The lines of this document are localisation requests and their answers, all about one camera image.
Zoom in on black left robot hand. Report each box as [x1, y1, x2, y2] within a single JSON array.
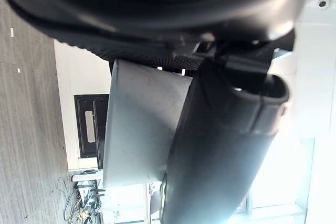
[[0, 0, 312, 224]]

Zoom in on white framed window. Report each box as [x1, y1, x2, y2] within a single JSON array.
[[245, 137, 316, 217]]

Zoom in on black built-in appliance with window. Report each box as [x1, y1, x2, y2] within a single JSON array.
[[73, 93, 110, 169]]

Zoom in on black equipment stand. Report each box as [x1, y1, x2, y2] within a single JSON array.
[[75, 179, 106, 209]]

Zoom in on white cabinet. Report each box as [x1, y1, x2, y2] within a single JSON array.
[[53, 39, 114, 172]]

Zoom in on tangle of cables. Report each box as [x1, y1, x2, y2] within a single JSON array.
[[57, 176, 106, 224]]

